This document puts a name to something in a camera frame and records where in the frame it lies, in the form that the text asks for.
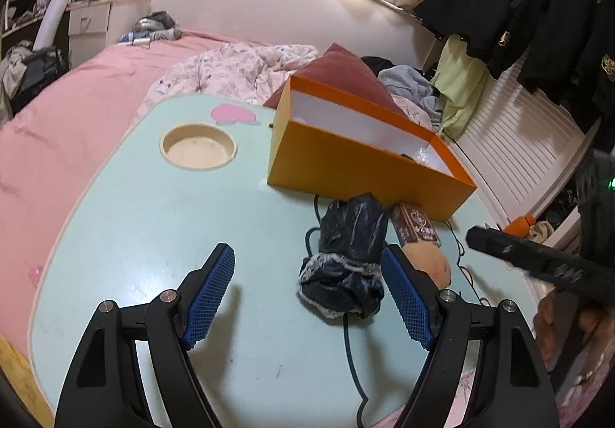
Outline orange cardboard box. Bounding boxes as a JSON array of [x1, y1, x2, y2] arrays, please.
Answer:
[[267, 76, 476, 222]]

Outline white bedside drawer cabinet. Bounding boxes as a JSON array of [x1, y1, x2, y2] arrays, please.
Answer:
[[68, 3, 110, 69]]

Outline right hand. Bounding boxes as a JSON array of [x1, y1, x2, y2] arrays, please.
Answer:
[[534, 290, 614, 382]]

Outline pink floral quilt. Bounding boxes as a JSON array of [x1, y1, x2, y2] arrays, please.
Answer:
[[129, 42, 434, 132]]

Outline pink bed sheet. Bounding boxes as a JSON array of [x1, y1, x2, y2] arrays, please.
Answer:
[[0, 31, 226, 353]]

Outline orange bottle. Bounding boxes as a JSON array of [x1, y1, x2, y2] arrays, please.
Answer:
[[504, 213, 536, 238]]

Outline brown playing card box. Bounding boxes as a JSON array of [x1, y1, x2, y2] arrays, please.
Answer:
[[390, 202, 441, 247]]

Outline maroon pillow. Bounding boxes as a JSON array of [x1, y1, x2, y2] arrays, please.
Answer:
[[292, 44, 407, 119]]

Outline black cable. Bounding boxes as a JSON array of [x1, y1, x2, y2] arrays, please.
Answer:
[[303, 192, 491, 428]]

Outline light green hanging garment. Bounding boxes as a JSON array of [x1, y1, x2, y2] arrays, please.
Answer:
[[432, 35, 494, 140]]

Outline tan plush ball toy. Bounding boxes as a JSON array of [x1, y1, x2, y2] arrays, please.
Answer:
[[402, 241, 451, 290]]

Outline black hanging jacket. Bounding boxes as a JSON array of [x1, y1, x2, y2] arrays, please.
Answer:
[[414, 0, 613, 127]]

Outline grey clothes on bed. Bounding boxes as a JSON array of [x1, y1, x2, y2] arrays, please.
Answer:
[[118, 12, 183, 46]]

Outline grey clothing pile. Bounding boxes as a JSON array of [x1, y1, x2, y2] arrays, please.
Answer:
[[377, 65, 443, 128]]

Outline black fabric bundle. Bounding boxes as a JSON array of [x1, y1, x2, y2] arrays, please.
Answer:
[[298, 194, 389, 320]]

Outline white rolled tube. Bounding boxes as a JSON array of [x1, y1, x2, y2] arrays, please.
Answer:
[[33, 0, 70, 52]]

